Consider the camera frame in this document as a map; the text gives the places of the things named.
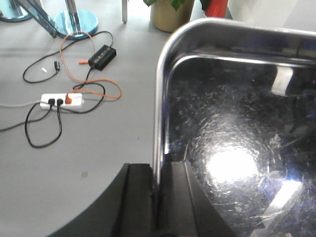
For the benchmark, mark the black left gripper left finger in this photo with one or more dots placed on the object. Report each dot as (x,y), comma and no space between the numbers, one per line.
(124,209)

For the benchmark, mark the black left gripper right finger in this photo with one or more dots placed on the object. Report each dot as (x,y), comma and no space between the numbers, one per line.
(184,209)

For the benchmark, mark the silver metal tray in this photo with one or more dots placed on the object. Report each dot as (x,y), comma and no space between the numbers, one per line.
(238,103)

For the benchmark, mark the white power strip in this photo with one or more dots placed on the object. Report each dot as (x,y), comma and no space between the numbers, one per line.
(65,100)

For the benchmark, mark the black power adapter box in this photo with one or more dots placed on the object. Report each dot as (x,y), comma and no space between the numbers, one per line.
(100,59)

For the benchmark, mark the round blue stand base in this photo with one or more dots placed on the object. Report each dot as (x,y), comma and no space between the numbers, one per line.
(76,25)

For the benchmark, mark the beige plant pot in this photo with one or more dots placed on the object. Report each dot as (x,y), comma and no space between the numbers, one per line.
(169,15)

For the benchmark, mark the red object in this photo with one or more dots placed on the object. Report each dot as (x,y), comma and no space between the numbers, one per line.
(216,8)

